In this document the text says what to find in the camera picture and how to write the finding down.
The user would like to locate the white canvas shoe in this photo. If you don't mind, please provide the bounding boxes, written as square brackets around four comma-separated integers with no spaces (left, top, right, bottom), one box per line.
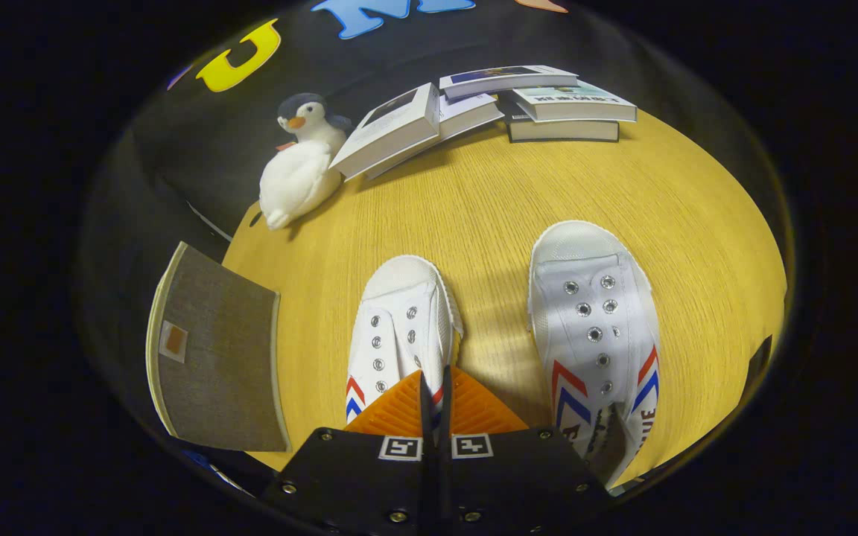
[527,220,661,489]
[345,255,464,441]

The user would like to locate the dark grey book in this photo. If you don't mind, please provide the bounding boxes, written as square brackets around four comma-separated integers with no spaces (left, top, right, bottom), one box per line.
[506,113,620,144]

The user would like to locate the book with pale green cover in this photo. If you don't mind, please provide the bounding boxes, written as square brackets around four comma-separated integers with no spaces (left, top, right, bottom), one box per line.
[509,80,638,124]

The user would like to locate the black backdrop cloth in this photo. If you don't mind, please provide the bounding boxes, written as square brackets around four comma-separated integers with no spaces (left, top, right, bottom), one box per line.
[77,0,796,447]

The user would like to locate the grey penguin plush toy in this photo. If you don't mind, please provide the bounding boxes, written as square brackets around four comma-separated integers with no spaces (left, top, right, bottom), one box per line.
[276,92,353,154]

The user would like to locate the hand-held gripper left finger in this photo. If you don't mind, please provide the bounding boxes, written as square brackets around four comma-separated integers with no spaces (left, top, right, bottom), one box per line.
[260,370,436,536]

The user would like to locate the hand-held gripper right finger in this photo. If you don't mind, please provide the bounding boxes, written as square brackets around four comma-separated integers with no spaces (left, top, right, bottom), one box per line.
[439,365,614,536]

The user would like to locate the white round plush toy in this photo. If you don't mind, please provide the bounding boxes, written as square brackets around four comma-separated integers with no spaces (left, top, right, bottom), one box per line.
[258,140,346,231]

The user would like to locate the book with blue picture cover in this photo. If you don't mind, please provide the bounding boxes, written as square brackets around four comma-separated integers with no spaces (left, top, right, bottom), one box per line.
[439,65,579,102]

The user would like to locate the grey fabric storage box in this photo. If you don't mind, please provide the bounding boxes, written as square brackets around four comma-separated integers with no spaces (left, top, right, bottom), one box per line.
[145,241,293,454]

